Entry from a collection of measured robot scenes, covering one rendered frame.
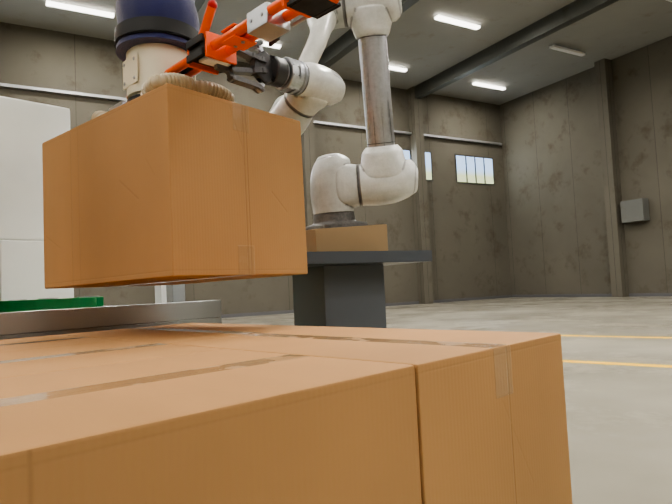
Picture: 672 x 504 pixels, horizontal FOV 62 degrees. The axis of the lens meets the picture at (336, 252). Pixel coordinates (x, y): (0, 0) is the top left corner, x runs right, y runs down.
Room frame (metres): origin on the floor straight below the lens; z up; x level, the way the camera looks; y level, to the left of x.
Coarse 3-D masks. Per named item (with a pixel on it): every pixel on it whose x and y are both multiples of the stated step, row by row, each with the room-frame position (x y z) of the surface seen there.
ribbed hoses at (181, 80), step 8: (152, 80) 1.27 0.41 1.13; (160, 80) 1.27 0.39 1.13; (168, 80) 1.27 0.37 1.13; (176, 80) 1.29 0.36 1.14; (184, 80) 1.30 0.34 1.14; (192, 80) 1.33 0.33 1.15; (200, 80) 1.35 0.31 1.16; (144, 88) 1.28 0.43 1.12; (152, 88) 1.28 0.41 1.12; (192, 88) 1.33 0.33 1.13; (200, 88) 1.34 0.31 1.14; (208, 88) 1.35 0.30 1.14; (216, 88) 1.36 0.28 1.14; (224, 88) 1.38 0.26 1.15; (216, 96) 1.37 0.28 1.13; (224, 96) 1.38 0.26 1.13; (232, 96) 1.41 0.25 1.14; (96, 112) 1.49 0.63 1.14; (104, 112) 1.49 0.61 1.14
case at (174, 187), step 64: (128, 128) 1.22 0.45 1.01; (192, 128) 1.17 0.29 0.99; (256, 128) 1.31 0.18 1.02; (64, 192) 1.43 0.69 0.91; (128, 192) 1.23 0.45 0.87; (192, 192) 1.17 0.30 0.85; (256, 192) 1.31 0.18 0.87; (64, 256) 1.43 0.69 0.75; (128, 256) 1.23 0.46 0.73; (192, 256) 1.16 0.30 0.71; (256, 256) 1.30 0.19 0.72
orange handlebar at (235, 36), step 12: (276, 0) 1.08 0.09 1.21; (276, 12) 1.09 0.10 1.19; (288, 12) 1.11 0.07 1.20; (240, 24) 1.16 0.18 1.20; (228, 36) 1.20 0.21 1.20; (240, 36) 1.24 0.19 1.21; (252, 36) 1.20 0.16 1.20; (216, 48) 1.24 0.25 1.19; (228, 48) 1.26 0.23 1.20; (240, 48) 1.24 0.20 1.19; (168, 72) 1.38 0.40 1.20; (192, 72) 1.38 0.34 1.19
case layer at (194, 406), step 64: (0, 384) 0.66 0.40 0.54; (64, 384) 0.64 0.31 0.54; (128, 384) 0.61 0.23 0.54; (192, 384) 0.60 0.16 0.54; (256, 384) 0.58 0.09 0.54; (320, 384) 0.56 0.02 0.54; (384, 384) 0.62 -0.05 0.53; (448, 384) 0.71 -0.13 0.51; (512, 384) 0.82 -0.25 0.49; (0, 448) 0.38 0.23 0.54; (64, 448) 0.39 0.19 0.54; (128, 448) 0.42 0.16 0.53; (192, 448) 0.46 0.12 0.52; (256, 448) 0.50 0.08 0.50; (320, 448) 0.55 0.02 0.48; (384, 448) 0.62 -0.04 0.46; (448, 448) 0.70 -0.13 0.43; (512, 448) 0.81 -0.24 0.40
